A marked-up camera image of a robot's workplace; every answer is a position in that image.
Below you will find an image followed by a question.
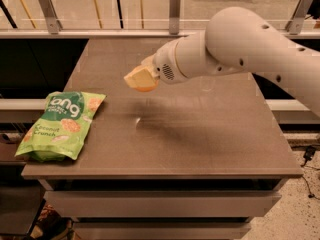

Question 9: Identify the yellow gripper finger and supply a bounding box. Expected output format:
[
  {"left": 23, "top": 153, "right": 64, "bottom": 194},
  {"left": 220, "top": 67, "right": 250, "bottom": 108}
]
[
  {"left": 124, "top": 65, "right": 159, "bottom": 89},
  {"left": 141, "top": 55, "right": 155, "bottom": 72}
]

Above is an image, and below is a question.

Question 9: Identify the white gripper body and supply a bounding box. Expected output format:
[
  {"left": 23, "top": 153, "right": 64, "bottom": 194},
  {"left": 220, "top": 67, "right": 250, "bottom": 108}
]
[{"left": 153, "top": 40, "right": 188, "bottom": 84}]

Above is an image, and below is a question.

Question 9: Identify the orange fruit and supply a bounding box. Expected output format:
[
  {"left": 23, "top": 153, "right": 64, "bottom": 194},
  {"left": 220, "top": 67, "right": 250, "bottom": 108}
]
[{"left": 133, "top": 85, "right": 158, "bottom": 92}]

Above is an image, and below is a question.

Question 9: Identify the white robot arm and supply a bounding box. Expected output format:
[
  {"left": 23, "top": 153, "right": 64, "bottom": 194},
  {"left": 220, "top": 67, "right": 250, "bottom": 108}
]
[{"left": 124, "top": 7, "right": 320, "bottom": 116}]

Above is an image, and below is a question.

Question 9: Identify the green rice chip bag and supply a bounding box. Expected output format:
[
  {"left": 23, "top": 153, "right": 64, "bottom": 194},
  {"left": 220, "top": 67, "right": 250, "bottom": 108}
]
[{"left": 15, "top": 92, "right": 106, "bottom": 162}]

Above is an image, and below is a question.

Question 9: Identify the upper grey drawer front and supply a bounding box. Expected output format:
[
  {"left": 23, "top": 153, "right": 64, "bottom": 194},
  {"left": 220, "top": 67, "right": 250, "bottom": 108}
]
[{"left": 45, "top": 191, "right": 281, "bottom": 218}]

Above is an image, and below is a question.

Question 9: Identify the grey drawer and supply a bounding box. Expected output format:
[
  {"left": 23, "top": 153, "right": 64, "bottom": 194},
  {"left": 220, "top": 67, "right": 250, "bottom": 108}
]
[
  {"left": 45, "top": 191, "right": 281, "bottom": 218},
  {"left": 74, "top": 222, "right": 251, "bottom": 240}
]

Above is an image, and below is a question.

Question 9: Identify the metal railing bar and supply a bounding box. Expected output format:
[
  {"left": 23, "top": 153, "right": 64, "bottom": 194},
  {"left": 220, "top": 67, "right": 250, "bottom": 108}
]
[{"left": 0, "top": 29, "right": 320, "bottom": 40}]

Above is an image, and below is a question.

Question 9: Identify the lower grey drawer front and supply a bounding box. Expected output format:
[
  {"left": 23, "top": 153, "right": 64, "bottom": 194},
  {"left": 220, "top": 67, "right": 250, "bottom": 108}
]
[{"left": 74, "top": 222, "right": 251, "bottom": 240}]

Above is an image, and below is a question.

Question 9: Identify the middle metal railing bracket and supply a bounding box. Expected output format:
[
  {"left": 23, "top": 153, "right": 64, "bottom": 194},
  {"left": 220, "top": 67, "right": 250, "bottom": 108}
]
[{"left": 169, "top": 0, "right": 181, "bottom": 35}]

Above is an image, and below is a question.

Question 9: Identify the metal railing bracket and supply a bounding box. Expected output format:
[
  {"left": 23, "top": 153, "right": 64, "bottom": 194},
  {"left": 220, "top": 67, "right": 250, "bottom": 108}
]
[
  {"left": 38, "top": 0, "right": 62, "bottom": 34},
  {"left": 169, "top": 0, "right": 181, "bottom": 35},
  {"left": 285, "top": 0, "right": 313, "bottom": 35}
]

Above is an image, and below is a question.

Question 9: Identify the left metal railing bracket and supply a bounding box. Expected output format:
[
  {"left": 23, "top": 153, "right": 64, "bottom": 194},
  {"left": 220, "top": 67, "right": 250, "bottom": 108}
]
[{"left": 38, "top": 0, "right": 62, "bottom": 34}]

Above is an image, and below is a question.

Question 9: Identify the right metal railing bracket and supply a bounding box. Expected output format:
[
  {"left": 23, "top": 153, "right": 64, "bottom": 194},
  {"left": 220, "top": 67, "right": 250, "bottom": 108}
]
[{"left": 285, "top": 0, "right": 313, "bottom": 35}]

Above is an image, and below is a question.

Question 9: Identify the black power adapter with cable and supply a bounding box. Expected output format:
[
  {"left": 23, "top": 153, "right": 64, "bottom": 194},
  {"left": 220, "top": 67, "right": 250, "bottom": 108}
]
[{"left": 301, "top": 146, "right": 319, "bottom": 200}]

